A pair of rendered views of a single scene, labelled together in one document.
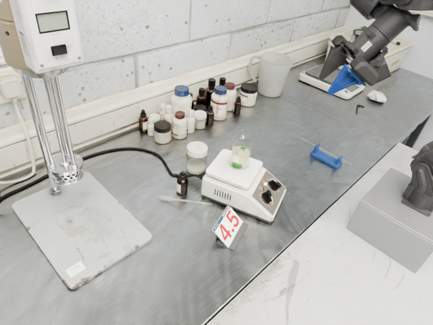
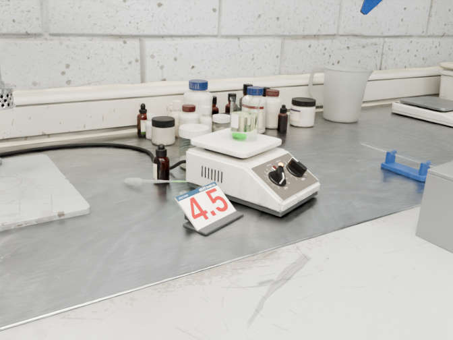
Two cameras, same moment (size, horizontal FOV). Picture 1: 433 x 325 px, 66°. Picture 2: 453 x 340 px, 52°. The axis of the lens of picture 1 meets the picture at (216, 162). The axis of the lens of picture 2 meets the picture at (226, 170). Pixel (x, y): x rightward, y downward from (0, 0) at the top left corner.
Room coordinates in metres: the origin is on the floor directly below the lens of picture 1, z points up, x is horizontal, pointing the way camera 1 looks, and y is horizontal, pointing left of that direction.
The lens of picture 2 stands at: (-0.08, -0.26, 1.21)
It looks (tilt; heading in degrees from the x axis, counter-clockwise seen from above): 19 degrees down; 16
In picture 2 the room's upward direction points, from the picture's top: 2 degrees clockwise
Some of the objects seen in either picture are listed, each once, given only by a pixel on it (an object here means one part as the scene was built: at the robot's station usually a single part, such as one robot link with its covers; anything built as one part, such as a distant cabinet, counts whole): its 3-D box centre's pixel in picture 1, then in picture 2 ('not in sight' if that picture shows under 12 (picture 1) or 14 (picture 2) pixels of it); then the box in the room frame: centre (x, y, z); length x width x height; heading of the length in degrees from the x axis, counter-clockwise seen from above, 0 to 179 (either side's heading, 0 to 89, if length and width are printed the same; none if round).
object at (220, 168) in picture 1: (234, 167); (236, 142); (0.68, -0.05, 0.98); 0.12 x 0.12 x 0.01; 70
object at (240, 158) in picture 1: (240, 153); (245, 117); (0.69, -0.06, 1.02); 0.06 x 0.05 x 0.08; 0
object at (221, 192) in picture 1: (241, 183); (247, 168); (0.67, -0.07, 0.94); 0.22 x 0.13 x 0.08; 70
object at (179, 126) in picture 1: (179, 124); (188, 123); (0.91, 0.13, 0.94); 0.05 x 0.05 x 0.09
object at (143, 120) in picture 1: (143, 120); (143, 119); (0.92, 0.25, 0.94); 0.03 x 0.03 x 0.08
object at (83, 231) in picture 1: (80, 220); (5, 188); (0.50, 0.30, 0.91); 0.30 x 0.20 x 0.01; 50
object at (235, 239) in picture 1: (230, 227); (209, 206); (0.53, -0.05, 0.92); 0.09 x 0.06 x 0.04; 159
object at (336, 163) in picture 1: (327, 155); (406, 164); (0.88, -0.35, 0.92); 0.10 x 0.03 x 0.04; 51
